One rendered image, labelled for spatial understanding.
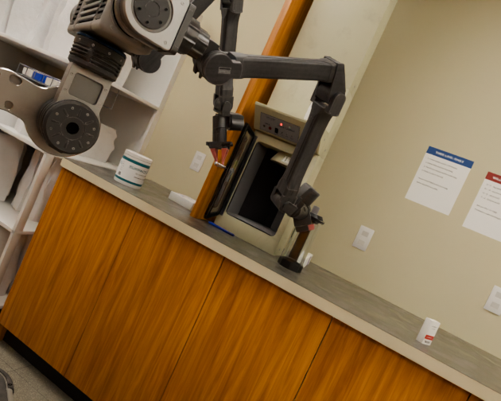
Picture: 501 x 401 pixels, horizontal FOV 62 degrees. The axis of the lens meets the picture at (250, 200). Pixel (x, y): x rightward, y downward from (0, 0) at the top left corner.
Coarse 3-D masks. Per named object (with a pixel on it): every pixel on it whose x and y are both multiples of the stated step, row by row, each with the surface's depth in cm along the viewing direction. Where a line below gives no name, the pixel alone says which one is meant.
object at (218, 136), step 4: (216, 128) 166; (220, 128) 166; (224, 128) 167; (212, 132) 168; (216, 132) 166; (220, 132) 166; (224, 132) 167; (212, 136) 168; (216, 136) 166; (220, 136) 166; (224, 136) 167; (212, 140) 168; (216, 140) 166; (220, 140) 166; (224, 140) 167; (208, 144) 167; (224, 144) 166; (228, 144) 166; (232, 144) 170
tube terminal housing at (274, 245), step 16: (288, 80) 186; (304, 80) 184; (272, 96) 188; (288, 96) 186; (304, 96) 183; (288, 112) 185; (304, 112) 182; (336, 128) 184; (272, 144) 186; (288, 144) 183; (320, 160) 183; (240, 176) 190; (304, 176) 179; (224, 224) 190; (240, 224) 187; (288, 224) 181; (256, 240) 184; (272, 240) 181
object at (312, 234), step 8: (312, 216) 163; (320, 224) 166; (296, 232) 166; (304, 232) 164; (312, 232) 164; (296, 240) 165; (304, 240) 164; (312, 240) 165; (288, 248) 166; (296, 248) 164; (304, 248) 164; (288, 256) 165; (296, 256) 164; (304, 256) 166
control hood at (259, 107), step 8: (256, 104) 179; (264, 104) 177; (256, 112) 181; (264, 112) 179; (272, 112) 176; (280, 112) 174; (256, 120) 184; (288, 120) 174; (296, 120) 172; (304, 120) 170; (256, 128) 186; (296, 144) 179; (320, 144) 173
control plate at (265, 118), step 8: (264, 120) 181; (272, 120) 179; (280, 120) 176; (264, 128) 184; (272, 128) 181; (280, 128) 179; (288, 128) 176; (296, 128) 174; (280, 136) 181; (288, 136) 179; (296, 136) 176
